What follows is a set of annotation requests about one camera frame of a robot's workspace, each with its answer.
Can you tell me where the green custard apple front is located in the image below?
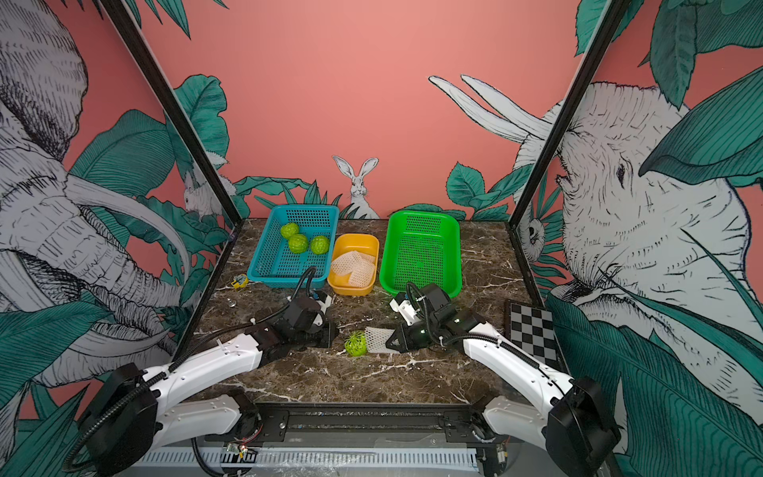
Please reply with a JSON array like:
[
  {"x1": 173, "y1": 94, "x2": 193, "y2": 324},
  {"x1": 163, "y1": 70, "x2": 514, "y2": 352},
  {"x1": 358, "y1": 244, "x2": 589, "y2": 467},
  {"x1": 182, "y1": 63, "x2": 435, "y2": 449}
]
[{"x1": 344, "y1": 331, "x2": 368, "y2": 357}]

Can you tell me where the green custard apple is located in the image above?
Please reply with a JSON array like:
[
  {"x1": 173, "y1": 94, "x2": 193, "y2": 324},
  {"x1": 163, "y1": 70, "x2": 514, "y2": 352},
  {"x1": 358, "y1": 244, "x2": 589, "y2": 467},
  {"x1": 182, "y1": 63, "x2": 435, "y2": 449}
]
[
  {"x1": 344, "y1": 331, "x2": 368, "y2": 357},
  {"x1": 288, "y1": 234, "x2": 310, "y2": 254},
  {"x1": 280, "y1": 223, "x2": 300, "y2": 240},
  {"x1": 310, "y1": 236, "x2": 331, "y2": 256}
]

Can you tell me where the yellow plastic tub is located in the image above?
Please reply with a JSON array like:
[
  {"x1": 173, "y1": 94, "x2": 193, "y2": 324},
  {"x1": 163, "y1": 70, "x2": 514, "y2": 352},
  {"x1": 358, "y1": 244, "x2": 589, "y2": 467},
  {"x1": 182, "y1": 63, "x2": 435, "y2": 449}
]
[{"x1": 328, "y1": 234, "x2": 380, "y2": 296}]

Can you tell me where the bright green plastic basket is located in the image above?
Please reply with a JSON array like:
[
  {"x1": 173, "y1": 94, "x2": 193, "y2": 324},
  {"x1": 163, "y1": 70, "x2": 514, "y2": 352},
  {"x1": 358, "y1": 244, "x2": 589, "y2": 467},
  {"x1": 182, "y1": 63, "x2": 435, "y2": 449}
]
[{"x1": 379, "y1": 211, "x2": 463, "y2": 298}]

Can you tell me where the teal plastic basket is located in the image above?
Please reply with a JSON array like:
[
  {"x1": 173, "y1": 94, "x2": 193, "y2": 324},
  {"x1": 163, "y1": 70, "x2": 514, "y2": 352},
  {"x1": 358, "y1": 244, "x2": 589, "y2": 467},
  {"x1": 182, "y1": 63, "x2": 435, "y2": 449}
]
[{"x1": 246, "y1": 204, "x2": 341, "y2": 290}]

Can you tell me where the white foam net sleeve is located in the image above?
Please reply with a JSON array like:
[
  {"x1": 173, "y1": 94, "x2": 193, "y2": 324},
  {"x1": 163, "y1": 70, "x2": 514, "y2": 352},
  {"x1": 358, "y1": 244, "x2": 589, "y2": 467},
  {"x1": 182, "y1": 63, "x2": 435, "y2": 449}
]
[{"x1": 364, "y1": 327, "x2": 397, "y2": 354}]

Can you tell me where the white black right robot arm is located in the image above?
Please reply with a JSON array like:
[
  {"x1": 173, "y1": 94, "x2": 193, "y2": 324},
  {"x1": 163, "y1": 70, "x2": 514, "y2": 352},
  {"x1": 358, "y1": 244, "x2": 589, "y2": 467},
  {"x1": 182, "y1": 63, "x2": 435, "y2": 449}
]
[{"x1": 385, "y1": 282, "x2": 621, "y2": 476}]

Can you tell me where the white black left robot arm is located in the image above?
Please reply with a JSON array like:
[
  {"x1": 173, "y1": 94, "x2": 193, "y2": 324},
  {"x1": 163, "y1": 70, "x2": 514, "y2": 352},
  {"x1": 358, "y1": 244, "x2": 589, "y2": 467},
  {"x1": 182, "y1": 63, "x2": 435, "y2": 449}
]
[{"x1": 62, "y1": 266, "x2": 338, "y2": 476}]

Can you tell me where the white foam net in tub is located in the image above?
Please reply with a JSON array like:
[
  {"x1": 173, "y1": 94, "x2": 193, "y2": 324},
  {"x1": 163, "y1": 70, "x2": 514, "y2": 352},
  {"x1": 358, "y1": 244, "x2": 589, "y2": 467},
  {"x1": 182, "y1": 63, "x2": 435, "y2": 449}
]
[{"x1": 331, "y1": 250, "x2": 376, "y2": 288}]

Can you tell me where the green custard apple right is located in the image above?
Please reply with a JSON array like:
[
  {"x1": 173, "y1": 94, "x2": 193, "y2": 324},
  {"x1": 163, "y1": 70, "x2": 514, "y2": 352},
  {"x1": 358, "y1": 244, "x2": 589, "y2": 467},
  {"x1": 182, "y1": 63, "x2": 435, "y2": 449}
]
[{"x1": 310, "y1": 236, "x2": 331, "y2": 256}]

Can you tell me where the green custard apple middle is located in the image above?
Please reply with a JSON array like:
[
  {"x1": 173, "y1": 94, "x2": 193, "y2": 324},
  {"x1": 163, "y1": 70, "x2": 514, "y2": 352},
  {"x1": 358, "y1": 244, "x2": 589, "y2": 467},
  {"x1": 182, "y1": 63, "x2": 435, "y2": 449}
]
[{"x1": 288, "y1": 234, "x2": 310, "y2": 254}]

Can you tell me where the green custard apple back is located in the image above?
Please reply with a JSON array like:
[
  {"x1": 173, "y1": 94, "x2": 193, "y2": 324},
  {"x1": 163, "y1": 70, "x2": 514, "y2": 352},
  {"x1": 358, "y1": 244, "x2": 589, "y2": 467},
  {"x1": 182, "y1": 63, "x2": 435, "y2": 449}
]
[{"x1": 280, "y1": 223, "x2": 300, "y2": 240}]

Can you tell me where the small yellow blue object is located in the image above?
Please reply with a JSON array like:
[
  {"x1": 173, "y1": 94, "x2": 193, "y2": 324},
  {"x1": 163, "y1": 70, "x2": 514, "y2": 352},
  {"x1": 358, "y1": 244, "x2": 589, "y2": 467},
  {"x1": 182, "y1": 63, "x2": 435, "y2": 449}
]
[{"x1": 232, "y1": 274, "x2": 250, "y2": 289}]

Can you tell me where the black white checkerboard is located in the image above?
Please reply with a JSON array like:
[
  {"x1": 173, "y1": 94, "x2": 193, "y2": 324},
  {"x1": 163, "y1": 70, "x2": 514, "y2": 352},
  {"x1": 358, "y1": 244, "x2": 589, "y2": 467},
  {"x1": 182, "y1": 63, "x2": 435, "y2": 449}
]
[{"x1": 504, "y1": 300, "x2": 566, "y2": 371}]

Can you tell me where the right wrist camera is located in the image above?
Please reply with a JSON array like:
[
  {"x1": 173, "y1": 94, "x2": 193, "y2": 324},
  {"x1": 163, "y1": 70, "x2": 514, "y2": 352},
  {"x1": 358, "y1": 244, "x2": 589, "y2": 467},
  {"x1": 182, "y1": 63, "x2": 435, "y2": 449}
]
[{"x1": 389, "y1": 298, "x2": 420, "y2": 326}]

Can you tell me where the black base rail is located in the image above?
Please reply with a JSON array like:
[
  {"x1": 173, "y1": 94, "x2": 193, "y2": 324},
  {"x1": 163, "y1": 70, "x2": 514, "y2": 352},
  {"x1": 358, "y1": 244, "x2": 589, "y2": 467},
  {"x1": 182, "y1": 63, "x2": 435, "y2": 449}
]
[{"x1": 217, "y1": 397, "x2": 560, "y2": 448}]

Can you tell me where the black left frame post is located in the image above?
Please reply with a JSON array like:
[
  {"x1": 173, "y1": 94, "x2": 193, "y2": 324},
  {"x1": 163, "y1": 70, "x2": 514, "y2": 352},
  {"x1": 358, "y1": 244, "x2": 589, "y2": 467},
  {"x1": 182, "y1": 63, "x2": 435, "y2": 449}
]
[{"x1": 101, "y1": 0, "x2": 244, "y2": 228}]

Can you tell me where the black frame post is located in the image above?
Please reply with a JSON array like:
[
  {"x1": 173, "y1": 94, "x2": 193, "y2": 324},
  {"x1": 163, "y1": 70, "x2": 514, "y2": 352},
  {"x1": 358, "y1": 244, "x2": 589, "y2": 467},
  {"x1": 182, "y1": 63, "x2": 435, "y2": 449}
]
[
  {"x1": 508, "y1": 0, "x2": 631, "y2": 231},
  {"x1": 101, "y1": 0, "x2": 244, "y2": 228}
]

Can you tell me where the black right frame post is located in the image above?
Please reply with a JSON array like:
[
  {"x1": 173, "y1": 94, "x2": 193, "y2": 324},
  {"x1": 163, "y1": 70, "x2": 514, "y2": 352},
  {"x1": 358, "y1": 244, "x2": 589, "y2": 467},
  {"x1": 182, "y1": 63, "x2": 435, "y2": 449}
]
[{"x1": 508, "y1": 0, "x2": 631, "y2": 231}]

